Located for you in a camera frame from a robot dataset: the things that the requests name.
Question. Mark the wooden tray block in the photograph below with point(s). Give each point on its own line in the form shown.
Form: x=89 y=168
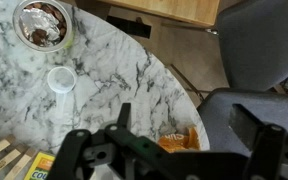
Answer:
x=39 y=168

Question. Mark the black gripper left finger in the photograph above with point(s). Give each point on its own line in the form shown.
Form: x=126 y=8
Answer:
x=125 y=115

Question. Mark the glass bowl with foil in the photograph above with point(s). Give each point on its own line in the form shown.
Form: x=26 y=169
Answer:
x=40 y=20

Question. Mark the orange snack bag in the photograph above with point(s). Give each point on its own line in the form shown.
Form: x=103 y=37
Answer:
x=174 y=141

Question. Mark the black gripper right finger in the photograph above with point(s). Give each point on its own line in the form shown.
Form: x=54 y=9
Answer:
x=247 y=126

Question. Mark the gray office chair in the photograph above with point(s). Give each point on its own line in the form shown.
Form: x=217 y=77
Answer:
x=260 y=43

